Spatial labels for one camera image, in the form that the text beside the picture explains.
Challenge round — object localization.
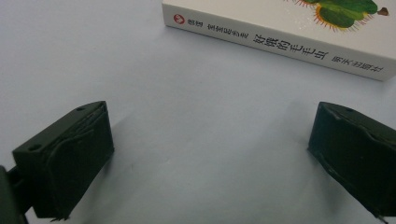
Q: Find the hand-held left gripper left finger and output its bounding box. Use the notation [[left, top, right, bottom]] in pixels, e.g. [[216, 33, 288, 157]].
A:
[[12, 100, 115, 221]]

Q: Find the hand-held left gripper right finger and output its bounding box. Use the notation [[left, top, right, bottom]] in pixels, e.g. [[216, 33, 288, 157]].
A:
[[307, 101, 396, 220]]

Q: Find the white children's picture book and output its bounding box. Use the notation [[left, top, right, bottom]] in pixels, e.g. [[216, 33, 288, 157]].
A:
[[162, 0, 396, 82]]

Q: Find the light grey table mat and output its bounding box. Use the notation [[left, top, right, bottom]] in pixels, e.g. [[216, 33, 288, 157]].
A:
[[0, 0, 396, 224]]

